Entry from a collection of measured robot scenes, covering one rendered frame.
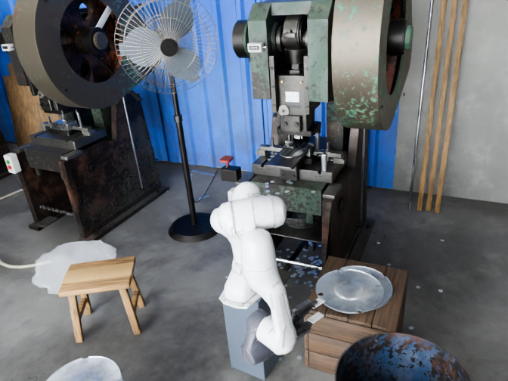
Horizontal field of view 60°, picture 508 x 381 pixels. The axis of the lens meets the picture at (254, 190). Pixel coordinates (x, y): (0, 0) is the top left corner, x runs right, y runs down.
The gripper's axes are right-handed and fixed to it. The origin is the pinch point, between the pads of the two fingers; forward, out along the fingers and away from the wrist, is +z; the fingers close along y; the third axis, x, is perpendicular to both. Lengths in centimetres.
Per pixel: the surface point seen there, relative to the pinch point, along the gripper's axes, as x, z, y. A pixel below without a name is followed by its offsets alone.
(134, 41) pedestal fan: 145, 13, 100
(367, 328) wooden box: -13.6, 15.8, -9.7
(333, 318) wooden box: -0.6, 11.1, -9.3
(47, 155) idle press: 218, -19, 26
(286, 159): 53, 40, 43
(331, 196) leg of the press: 28, 46, 29
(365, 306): -9.0, 21.1, -4.1
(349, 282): 4.3, 29.1, -1.7
